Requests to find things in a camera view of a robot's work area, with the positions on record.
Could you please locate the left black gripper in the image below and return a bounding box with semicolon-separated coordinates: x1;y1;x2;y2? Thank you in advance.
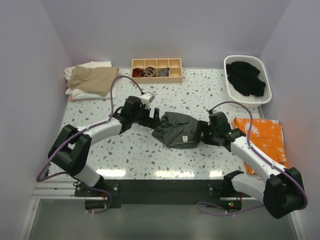
130;103;161;130

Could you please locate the dark grey t-shirt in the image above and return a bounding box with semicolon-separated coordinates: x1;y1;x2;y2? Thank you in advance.
151;112;199;149

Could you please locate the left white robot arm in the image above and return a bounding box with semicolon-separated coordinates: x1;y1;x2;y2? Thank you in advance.
48;92;160;196

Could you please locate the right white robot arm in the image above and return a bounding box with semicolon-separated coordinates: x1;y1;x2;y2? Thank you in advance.
195;112;308;219

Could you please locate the white perforated laundry basket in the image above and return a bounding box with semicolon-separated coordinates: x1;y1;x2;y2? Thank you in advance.
223;55;272;108

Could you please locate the brown patterned rolled item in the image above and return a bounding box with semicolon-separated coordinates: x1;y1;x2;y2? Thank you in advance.
144;66;157;78

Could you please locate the orange black rolled item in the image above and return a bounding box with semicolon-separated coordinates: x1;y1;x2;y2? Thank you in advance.
132;67;144;78

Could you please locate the wooden compartment tray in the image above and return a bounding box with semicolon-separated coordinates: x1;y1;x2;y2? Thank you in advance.
130;58;183;84

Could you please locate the dark grey folded item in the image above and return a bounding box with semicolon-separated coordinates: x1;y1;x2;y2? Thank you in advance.
157;67;170;78

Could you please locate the black garment in basket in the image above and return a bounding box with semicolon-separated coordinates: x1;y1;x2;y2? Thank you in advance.
226;61;266;97

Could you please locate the orange tie-dye folded shirt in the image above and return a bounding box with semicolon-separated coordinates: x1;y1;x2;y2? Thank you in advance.
232;118;291;176

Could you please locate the beige folded shirt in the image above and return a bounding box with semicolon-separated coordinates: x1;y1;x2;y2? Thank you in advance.
67;65;119;97

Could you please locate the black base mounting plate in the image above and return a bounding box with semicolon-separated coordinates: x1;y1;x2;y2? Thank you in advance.
73;179;248;210

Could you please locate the white folded shirt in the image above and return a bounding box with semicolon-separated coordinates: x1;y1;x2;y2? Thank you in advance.
64;61;117;101

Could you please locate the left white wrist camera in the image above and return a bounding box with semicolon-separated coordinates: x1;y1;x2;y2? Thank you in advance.
139;92;155;110

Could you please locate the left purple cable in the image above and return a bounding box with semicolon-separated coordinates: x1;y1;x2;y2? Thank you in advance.
35;75;146;215

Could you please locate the purple cable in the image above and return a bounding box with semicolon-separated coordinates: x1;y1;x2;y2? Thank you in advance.
35;75;146;215
196;100;309;216

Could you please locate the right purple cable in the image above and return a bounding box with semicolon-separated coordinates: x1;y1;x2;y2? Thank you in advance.
196;100;309;216

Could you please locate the aluminium rail frame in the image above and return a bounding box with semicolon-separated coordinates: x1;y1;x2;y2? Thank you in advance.
19;174;306;240

